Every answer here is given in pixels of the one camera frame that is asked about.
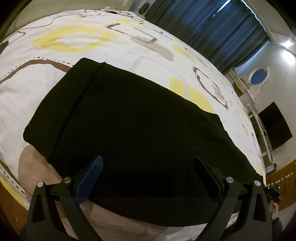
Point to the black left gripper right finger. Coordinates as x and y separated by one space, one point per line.
233 210

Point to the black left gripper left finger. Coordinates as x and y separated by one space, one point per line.
44 222

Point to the black pants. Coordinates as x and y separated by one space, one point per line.
134 147

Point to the white dressing table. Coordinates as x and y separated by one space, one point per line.
249 94

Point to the oval blue mirror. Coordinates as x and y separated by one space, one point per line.
259 75

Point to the patterned white bed sheet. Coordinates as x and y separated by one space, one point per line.
39 55

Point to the dark blue curtain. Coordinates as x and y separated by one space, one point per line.
227 33

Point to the black wall television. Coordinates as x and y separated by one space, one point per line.
276 127

